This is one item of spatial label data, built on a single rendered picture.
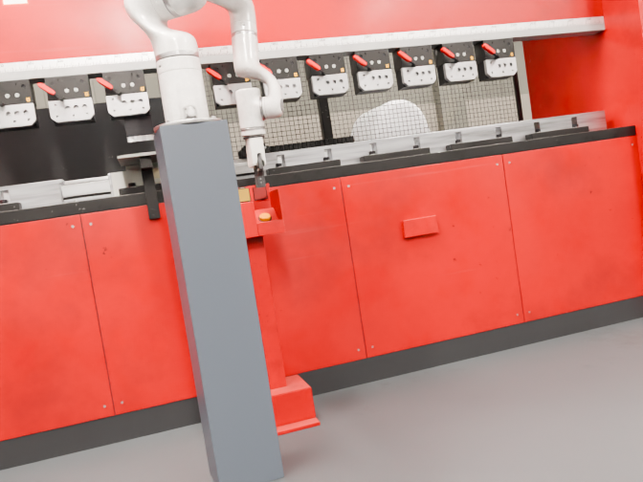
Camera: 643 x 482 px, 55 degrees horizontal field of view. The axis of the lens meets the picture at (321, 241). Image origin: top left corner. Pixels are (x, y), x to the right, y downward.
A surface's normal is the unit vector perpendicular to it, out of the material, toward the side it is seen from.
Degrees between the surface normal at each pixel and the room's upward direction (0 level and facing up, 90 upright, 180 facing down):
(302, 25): 90
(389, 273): 90
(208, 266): 90
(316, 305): 90
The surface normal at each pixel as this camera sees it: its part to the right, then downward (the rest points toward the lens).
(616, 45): -0.95, 0.16
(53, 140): 0.27, 0.02
